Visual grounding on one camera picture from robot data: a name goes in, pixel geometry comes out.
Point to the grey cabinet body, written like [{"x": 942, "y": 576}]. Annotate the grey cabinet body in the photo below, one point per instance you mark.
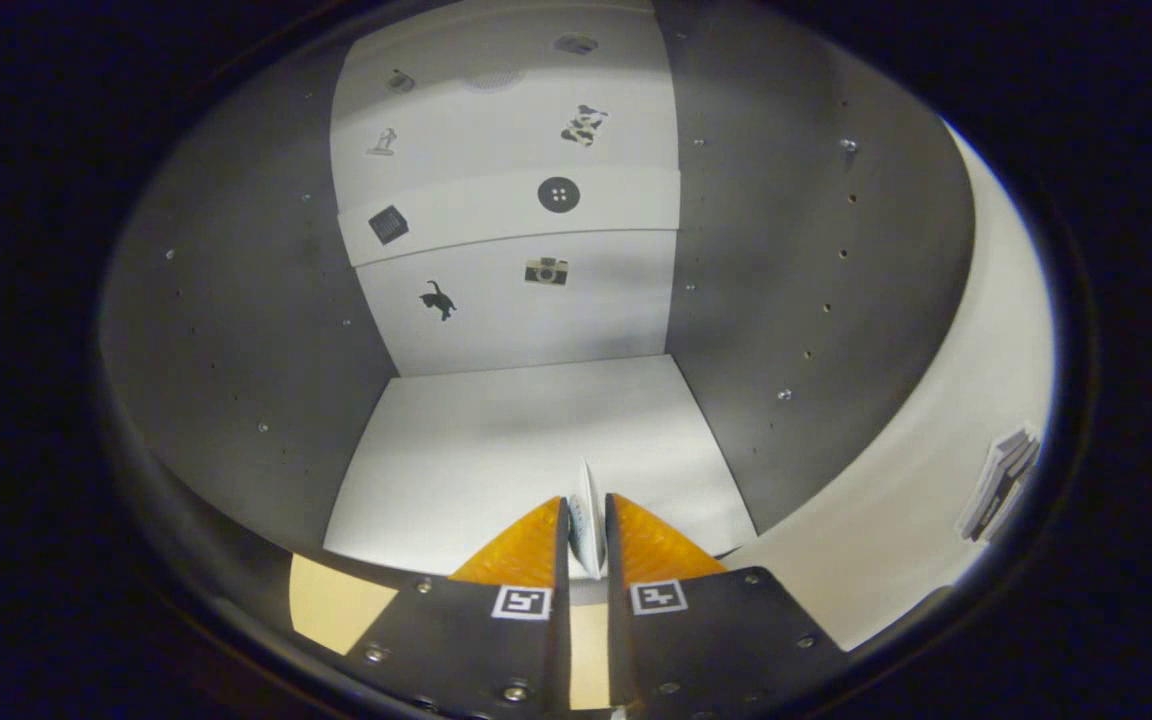
[{"x": 536, "y": 430}]

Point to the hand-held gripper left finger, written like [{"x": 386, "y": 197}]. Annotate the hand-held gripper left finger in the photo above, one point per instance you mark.
[{"x": 562, "y": 640}]

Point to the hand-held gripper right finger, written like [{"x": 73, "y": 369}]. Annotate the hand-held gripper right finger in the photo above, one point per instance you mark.
[{"x": 616, "y": 640}]

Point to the small blue white box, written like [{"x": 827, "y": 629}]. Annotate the small blue white box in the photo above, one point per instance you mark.
[{"x": 591, "y": 520}]

